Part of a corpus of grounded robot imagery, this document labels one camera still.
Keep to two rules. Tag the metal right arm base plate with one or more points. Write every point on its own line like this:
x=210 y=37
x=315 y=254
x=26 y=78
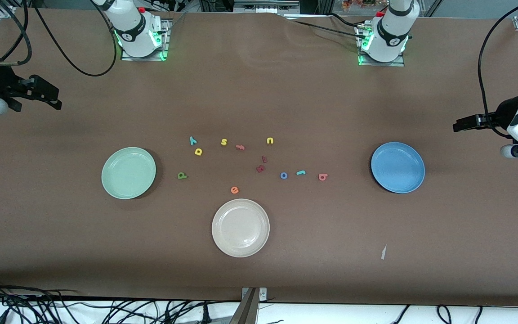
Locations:
x=128 y=57

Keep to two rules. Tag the green plate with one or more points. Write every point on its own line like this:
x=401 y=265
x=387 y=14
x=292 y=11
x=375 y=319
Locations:
x=128 y=173

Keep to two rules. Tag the teal foam letter y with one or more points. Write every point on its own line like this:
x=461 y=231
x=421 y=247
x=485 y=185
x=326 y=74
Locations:
x=193 y=141

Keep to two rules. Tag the beige plate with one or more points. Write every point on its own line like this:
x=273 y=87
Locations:
x=240 y=227

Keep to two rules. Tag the blue plate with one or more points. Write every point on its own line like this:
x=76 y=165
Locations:
x=397 y=167

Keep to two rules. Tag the small white tape strip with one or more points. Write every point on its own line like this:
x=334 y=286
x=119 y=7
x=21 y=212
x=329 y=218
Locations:
x=383 y=253

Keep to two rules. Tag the orange artificial flowers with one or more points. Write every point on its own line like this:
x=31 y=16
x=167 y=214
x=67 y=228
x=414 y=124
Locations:
x=358 y=3

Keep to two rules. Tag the metal table edge bracket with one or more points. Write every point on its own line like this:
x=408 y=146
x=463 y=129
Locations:
x=250 y=310

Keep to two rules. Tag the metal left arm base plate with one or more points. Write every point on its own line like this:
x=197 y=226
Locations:
x=396 y=64

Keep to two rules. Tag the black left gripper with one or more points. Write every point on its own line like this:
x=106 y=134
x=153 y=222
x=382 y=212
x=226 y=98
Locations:
x=500 y=112

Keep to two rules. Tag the silver equipment frame rail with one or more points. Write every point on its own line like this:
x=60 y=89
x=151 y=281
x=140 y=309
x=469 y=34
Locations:
x=265 y=5

